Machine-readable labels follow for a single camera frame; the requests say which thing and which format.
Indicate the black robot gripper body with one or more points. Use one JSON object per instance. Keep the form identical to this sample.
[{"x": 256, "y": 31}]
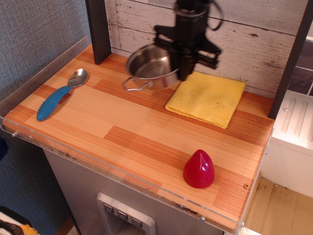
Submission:
[{"x": 188, "y": 37}]

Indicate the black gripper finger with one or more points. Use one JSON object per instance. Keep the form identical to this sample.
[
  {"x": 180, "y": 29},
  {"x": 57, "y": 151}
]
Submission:
[
  {"x": 175, "y": 60},
  {"x": 186, "y": 66}
]

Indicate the small stainless steel pan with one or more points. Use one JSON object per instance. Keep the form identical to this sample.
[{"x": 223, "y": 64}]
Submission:
[{"x": 150, "y": 67}]

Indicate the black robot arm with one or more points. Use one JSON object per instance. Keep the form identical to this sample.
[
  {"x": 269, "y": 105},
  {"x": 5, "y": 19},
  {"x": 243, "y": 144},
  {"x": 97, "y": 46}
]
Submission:
[{"x": 195, "y": 6}]

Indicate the folded yellow cloth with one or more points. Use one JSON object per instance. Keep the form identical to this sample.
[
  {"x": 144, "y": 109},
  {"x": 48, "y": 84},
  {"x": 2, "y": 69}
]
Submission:
[{"x": 207, "y": 98}]

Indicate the red strawberry-shaped toy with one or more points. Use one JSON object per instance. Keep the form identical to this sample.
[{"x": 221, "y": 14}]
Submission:
[{"x": 199, "y": 170}]

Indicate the white toy sink counter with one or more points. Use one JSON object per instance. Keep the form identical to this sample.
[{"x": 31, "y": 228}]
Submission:
[{"x": 288, "y": 160}]

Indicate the clear acrylic table guard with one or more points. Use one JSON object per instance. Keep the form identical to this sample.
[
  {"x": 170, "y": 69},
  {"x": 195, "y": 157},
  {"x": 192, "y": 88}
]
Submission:
[{"x": 150, "y": 157}]

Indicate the grey toy fridge cabinet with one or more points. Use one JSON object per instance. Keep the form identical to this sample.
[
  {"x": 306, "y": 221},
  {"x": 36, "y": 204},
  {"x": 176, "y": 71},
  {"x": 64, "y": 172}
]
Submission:
[{"x": 81, "y": 185}]

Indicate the silver dispenser button panel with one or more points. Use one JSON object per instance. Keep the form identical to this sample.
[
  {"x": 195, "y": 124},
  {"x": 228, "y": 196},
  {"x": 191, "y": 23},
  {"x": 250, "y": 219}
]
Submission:
[{"x": 119, "y": 218}]

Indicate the yellow and black object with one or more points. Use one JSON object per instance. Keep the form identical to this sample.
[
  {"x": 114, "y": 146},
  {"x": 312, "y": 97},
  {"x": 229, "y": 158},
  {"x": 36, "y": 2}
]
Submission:
[{"x": 14, "y": 229}]

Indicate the dark left frame post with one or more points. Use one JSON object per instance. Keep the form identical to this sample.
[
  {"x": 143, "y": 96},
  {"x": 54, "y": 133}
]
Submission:
[{"x": 99, "y": 30}]

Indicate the dark frame post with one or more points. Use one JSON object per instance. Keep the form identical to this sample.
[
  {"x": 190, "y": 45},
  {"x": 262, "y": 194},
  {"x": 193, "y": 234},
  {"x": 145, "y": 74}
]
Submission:
[
  {"x": 99, "y": 30},
  {"x": 292, "y": 60}
]

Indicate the spoon with blue handle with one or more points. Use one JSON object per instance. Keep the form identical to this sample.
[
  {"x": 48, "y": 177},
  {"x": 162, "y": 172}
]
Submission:
[{"x": 77, "y": 79}]

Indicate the dark right frame post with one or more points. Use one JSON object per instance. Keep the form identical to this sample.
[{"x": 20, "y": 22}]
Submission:
[{"x": 292, "y": 60}]

